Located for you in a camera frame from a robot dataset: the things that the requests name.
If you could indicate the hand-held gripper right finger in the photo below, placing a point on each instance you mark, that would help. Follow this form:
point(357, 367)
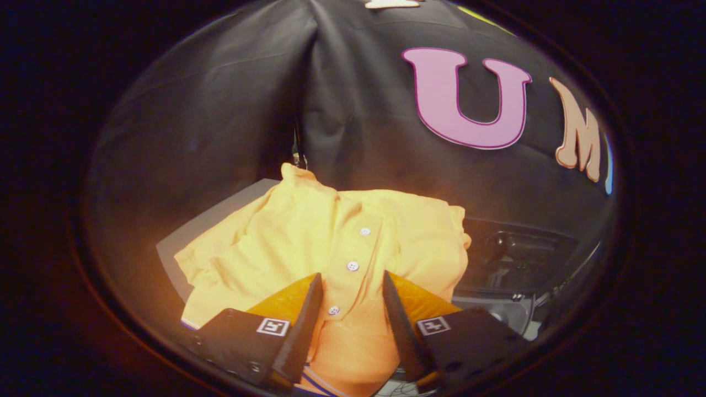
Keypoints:
point(405, 331)

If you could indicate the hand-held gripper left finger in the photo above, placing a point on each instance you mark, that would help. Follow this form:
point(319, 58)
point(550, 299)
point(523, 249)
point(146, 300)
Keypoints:
point(300, 331)

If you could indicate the orange polo shirt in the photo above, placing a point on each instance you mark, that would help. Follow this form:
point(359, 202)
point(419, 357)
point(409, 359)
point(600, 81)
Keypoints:
point(298, 231)

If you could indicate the grey washing machine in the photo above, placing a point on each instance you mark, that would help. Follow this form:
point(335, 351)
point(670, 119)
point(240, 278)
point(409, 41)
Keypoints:
point(513, 314)

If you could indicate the dark washing machine lid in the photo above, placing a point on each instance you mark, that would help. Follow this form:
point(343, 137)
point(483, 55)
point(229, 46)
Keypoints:
point(513, 253)

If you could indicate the white and dark cabinet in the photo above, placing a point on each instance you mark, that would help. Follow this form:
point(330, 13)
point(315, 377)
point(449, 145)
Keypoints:
point(220, 216)

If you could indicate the black backdrop cloth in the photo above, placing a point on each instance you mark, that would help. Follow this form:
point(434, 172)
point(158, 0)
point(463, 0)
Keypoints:
point(358, 121)

